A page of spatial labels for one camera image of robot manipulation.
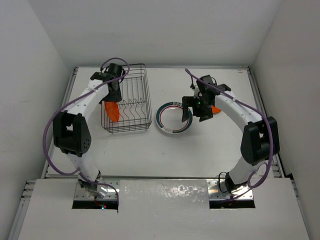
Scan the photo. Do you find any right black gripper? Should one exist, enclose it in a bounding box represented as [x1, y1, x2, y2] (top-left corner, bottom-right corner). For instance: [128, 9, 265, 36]
[182, 95, 213, 122]

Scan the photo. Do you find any orange plastic plate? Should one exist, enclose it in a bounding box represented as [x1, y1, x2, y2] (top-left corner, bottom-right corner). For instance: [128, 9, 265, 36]
[211, 106, 221, 114]

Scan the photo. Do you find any white plate teal rim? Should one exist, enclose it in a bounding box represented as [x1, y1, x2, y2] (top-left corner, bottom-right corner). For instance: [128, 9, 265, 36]
[155, 101, 193, 136]

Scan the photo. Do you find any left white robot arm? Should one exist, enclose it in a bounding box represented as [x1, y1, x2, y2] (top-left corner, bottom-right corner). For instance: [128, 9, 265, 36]
[53, 63, 126, 184]

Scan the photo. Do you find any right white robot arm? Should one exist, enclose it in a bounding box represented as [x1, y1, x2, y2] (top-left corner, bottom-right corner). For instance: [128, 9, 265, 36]
[181, 75, 280, 194]

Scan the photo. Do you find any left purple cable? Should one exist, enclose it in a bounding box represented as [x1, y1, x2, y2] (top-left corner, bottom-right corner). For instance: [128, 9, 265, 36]
[42, 57, 130, 198]

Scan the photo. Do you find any purple cable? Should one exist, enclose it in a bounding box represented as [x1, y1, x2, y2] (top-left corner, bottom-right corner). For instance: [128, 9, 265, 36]
[42, 57, 130, 198]
[184, 68, 275, 202]

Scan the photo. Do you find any wire dish rack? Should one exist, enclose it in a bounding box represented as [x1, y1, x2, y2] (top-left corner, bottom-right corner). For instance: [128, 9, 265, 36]
[101, 63, 152, 134]

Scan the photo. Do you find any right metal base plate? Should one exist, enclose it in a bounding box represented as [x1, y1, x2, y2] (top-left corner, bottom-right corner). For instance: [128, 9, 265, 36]
[206, 178, 254, 201]

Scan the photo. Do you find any metal base plate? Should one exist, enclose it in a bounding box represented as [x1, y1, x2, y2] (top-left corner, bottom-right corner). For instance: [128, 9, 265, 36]
[73, 178, 120, 202]
[206, 178, 254, 201]

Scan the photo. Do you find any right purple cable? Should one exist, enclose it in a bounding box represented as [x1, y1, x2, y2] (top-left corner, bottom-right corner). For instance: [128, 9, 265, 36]
[184, 68, 275, 202]

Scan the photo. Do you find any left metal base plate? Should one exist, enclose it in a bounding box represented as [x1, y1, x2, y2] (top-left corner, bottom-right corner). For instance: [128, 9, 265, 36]
[73, 178, 120, 202]

